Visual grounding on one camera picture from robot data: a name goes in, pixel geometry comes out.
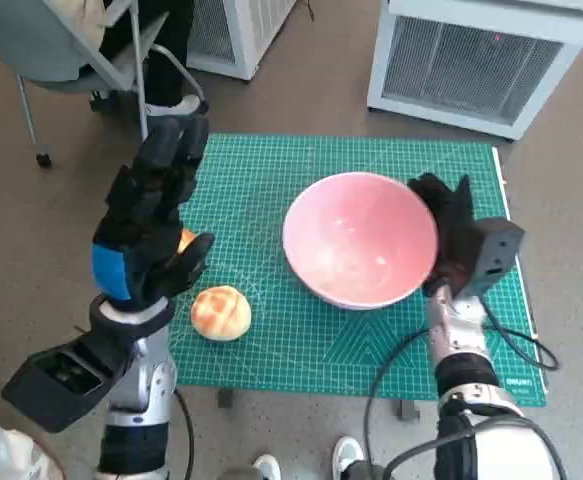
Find grey-green office chair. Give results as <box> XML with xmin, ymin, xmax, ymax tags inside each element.
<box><xmin>0</xmin><ymin>0</ymin><xmax>210</xmax><ymax>169</ymax></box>

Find person's pale sleeve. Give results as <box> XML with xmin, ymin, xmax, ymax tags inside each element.
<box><xmin>0</xmin><ymin>419</ymin><xmax>65</xmax><ymax>480</ymax></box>

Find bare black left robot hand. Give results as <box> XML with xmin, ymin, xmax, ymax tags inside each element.
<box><xmin>90</xmin><ymin>115</ymin><xmax>217</xmax><ymax>314</ymax></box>

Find seated person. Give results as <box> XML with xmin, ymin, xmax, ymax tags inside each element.
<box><xmin>80</xmin><ymin>0</ymin><xmax>205</xmax><ymax>117</ymax></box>

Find white machine with wide mesh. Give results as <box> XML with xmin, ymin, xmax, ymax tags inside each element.
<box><xmin>365</xmin><ymin>0</ymin><xmax>583</xmax><ymax>144</ymax></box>

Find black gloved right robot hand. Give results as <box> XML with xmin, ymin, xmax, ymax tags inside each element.
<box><xmin>406</xmin><ymin>173</ymin><xmax>485</xmax><ymax>296</ymax></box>

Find green cutting mat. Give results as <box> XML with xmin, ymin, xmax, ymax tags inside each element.
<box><xmin>168</xmin><ymin>132</ymin><xmax>550</xmax><ymax>406</ymax></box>

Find standing person's feet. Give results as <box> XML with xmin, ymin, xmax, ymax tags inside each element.
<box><xmin>218</xmin><ymin>435</ymin><xmax>387</xmax><ymax>480</ymax></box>

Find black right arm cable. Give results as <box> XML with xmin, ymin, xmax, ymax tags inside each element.
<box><xmin>361</xmin><ymin>299</ymin><xmax>567</xmax><ymax>480</ymax></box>

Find pink bowl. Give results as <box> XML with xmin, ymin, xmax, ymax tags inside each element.
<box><xmin>282</xmin><ymin>172</ymin><xmax>440</xmax><ymax>311</ymax></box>

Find white machine with narrow mesh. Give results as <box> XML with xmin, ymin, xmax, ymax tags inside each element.
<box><xmin>185</xmin><ymin>0</ymin><xmax>297</xmax><ymax>81</ymax></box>

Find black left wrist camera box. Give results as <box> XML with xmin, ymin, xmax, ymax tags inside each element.
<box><xmin>0</xmin><ymin>332</ymin><xmax>137</xmax><ymax>434</ymax></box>

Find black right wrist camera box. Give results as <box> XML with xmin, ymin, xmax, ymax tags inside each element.
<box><xmin>463</xmin><ymin>217</ymin><xmax>526</xmax><ymax>304</ymax></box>

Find round toy bread bun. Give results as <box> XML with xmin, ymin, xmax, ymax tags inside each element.
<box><xmin>190</xmin><ymin>284</ymin><xmax>253</xmax><ymax>342</ymax></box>

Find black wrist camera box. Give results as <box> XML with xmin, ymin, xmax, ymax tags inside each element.
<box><xmin>0</xmin><ymin>332</ymin><xmax>137</xmax><ymax>434</ymax></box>
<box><xmin>463</xmin><ymin>217</ymin><xmax>526</xmax><ymax>304</ymax></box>

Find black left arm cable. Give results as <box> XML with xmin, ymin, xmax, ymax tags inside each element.
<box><xmin>173</xmin><ymin>389</ymin><xmax>195</xmax><ymax>480</ymax></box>

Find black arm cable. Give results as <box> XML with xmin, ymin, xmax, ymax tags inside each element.
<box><xmin>173</xmin><ymin>389</ymin><xmax>195</xmax><ymax>480</ymax></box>
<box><xmin>361</xmin><ymin>299</ymin><xmax>567</xmax><ymax>480</ymax></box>

